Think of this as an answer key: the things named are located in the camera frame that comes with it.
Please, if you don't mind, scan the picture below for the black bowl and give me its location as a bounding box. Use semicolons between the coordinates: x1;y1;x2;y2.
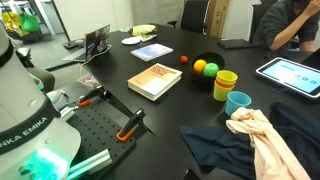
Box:
193;74;218;85
190;51;226;81

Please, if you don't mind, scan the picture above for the orange ball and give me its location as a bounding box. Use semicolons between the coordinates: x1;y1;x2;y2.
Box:
193;59;208;75

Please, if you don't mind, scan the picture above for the green ball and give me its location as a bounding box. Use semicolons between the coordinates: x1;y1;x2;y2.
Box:
202;62;220;78

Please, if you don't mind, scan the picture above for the orange hardcover book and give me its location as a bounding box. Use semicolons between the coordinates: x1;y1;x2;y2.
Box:
127;62;183;102

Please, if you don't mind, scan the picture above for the blue white UIST book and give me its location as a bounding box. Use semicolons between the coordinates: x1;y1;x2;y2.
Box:
130;43;174;63

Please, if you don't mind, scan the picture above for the white plate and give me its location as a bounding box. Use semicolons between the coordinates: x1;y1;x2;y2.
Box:
121;35;142;46

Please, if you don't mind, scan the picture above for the yellow-green plastic cup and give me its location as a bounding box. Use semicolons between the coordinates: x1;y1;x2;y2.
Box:
215;69;239;86
213;81;234;102

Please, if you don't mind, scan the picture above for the yellow green plush toy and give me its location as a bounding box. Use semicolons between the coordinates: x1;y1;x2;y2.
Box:
128;24;158;37

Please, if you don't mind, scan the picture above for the orange plastic cup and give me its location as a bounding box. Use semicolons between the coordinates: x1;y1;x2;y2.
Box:
215;79;236;90

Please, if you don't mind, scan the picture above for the pink printed packet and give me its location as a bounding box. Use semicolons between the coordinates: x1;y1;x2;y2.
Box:
77;73;103;90

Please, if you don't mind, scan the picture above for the black perforated breadboard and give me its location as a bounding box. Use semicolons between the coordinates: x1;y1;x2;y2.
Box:
54;99;138;174

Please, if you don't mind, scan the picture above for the blue plastic cup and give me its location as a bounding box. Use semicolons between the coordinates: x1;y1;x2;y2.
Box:
225;90;253;117

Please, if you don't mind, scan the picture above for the dark blue cloth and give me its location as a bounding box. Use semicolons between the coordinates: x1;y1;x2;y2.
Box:
179;101;320;180

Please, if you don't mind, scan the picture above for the laptop with stickers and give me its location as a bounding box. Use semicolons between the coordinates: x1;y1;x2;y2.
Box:
61;24;112;63

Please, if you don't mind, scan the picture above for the black office chair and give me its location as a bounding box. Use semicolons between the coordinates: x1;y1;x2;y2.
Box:
167;0;211;35

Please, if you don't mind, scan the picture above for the black tablet case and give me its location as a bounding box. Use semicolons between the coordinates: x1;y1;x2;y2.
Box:
217;38;256;50

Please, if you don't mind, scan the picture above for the cardboard box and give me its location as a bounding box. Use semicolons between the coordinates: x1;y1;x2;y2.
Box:
204;0;231;38

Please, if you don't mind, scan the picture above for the aluminium extrusion bar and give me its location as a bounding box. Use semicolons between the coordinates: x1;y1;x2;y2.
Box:
66;148;113;180

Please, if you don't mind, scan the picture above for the pink cloth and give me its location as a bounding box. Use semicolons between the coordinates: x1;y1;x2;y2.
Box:
225;107;313;180

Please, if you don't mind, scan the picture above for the person in khaki trousers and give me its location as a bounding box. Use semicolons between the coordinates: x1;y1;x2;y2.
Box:
24;66;57;94

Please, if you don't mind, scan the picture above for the white tablet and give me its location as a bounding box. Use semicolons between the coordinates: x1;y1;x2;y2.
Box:
255;56;320;100

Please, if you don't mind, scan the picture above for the person in dark shirt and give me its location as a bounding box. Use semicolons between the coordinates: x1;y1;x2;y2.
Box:
251;0;320;53

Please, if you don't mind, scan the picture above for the green plastic bag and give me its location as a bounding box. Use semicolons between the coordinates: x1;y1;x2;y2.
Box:
19;12;42;34

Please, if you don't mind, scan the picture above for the yellow plastic bag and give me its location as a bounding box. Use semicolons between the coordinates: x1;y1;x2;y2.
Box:
1;11;23;33

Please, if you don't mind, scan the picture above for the black clamp orange handle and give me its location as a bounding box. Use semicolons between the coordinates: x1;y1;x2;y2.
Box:
77;85;111;108
116;108;147;143

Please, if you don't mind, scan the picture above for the white laptop cable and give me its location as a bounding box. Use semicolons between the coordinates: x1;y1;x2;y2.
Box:
79;44;113;79

